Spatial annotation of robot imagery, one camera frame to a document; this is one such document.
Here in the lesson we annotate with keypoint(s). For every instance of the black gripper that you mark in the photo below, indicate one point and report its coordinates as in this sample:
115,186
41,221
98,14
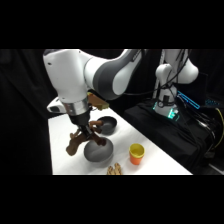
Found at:
80,119

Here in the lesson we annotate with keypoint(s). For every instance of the brown plush deer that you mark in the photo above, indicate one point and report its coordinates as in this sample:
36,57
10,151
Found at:
71,146

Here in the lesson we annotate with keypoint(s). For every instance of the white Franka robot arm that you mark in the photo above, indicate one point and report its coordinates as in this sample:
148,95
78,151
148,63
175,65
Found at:
70,76

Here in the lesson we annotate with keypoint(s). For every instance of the grey bowl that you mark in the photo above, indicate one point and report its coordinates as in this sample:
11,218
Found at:
96,153

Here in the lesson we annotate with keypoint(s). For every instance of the black bowl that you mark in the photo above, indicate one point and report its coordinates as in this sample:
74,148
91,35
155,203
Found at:
109,126

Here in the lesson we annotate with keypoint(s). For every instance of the brown wrist connector tag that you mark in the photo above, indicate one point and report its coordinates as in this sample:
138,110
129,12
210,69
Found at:
98,103

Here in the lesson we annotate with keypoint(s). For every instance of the tan plush toy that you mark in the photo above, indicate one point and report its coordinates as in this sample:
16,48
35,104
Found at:
115,170

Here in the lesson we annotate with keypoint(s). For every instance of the yellow plastic cup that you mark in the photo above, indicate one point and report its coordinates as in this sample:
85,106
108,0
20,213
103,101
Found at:
136,150

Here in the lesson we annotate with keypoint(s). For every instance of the orange plastic cup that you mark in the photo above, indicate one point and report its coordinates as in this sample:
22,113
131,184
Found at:
135,160

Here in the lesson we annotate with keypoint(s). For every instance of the black curtain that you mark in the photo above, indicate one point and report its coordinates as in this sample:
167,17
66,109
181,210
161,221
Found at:
23,100

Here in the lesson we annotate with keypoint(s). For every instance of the black covered robot stand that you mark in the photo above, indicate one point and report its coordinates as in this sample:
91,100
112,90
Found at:
160,133

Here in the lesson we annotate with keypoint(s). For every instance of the blue-lit black device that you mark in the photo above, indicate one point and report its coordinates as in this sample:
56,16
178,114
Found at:
188,100

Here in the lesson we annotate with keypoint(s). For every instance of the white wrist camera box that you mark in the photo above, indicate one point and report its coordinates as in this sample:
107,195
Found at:
55,106

